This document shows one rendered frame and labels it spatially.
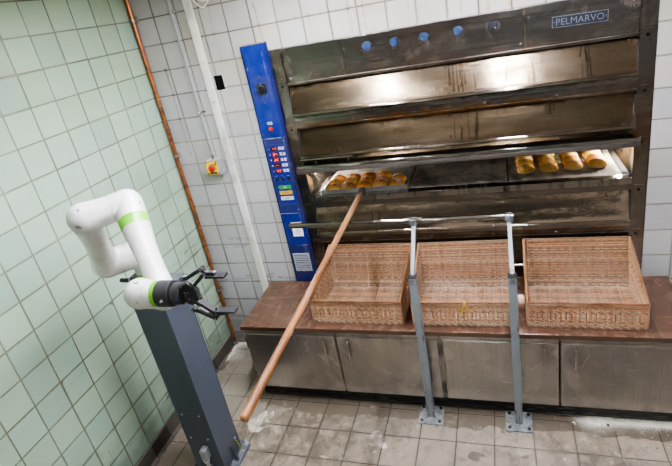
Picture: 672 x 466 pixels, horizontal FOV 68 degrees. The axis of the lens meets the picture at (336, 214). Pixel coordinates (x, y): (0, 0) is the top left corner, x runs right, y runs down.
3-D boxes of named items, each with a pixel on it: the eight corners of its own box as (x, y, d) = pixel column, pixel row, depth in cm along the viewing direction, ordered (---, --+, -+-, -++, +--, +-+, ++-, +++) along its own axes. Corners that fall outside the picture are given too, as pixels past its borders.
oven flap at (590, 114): (303, 159, 306) (300, 126, 305) (634, 129, 248) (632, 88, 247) (300, 159, 302) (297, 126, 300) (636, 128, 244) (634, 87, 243)
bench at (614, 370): (290, 344, 376) (273, 278, 354) (659, 358, 298) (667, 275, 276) (261, 399, 328) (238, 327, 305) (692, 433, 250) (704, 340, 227)
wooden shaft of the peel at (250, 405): (248, 424, 155) (246, 417, 153) (239, 423, 156) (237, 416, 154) (362, 197, 302) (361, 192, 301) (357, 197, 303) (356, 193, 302)
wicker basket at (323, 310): (335, 279, 337) (327, 243, 327) (417, 279, 319) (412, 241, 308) (311, 323, 296) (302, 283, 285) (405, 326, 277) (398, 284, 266)
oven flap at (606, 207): (319, 234, 326) (317, 204, 325) (628, 222, 269) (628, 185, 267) (316, 235, 322) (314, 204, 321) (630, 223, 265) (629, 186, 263)
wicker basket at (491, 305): (421, 279, 318) (416, 241, 307) (514, 278, 300) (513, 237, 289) (411, 326, 276) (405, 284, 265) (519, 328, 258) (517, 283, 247)
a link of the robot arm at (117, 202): (108, 204, 205) (101, 189, 195) (139, 194, 210) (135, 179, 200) (122, 241, 199) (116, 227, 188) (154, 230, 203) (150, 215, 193)
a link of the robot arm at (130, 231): (115, 233, 191) (137, 217, 190) (135, 238, 202) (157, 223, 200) (147, 316, 178) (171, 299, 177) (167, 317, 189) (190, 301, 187)
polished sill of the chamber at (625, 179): (315, 200, 324) (314, 194, 322) (629, 180, 266) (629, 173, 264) (312, 203, 318) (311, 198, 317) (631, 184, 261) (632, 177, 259)
